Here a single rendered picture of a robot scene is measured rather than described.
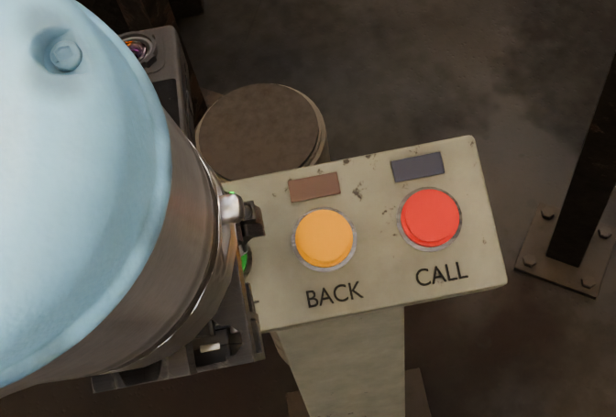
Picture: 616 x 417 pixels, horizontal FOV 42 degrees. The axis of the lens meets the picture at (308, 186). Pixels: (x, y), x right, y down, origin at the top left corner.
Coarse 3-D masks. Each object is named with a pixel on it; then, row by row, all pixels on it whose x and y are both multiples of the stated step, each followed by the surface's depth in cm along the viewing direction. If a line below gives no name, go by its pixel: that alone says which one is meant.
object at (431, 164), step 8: (440, 152) 57; (392, 160) 57; (400, 160) 57; (408, 160) 57; (416, 160) 57; (424, 160) 57; (432, 160) 57; (440, 160) 57; (392, 168) 57; (400, 168) 57; (408, 168) 57; (416, 168) 57; (424, 168) 57; (432, 168) 57; (440, 168) 57; (400, 176) 57; (408, 176) 57; (416, 176) 57; (424, 176) 56
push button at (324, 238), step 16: (304, 224) 55; (320, 224) 55; (336, 224) 55; (304, 240) 55; (320, 240) 55; (336, 240) 55; (352, 240) 55; (304, 256) 55; (320, 256) 55; (336, 256) 55
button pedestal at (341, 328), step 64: (256, 192) 57; (384, 192) 57; (448, 192) 56; (256, 256) 56; (384, 256) 56; (448, 256) 56; (320, 320) 55; (384, 320) 62; (320, 384) 73; (384, 384) 76
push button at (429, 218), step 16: (416, 192) 56; (432, 192) 55; (416, 208) 55; (432, 208) 55; (448, 208) 55; (416, 224) 55; (432, 224) 55; (448, 224) 55; (416, 240) 55; (432, 240) 55
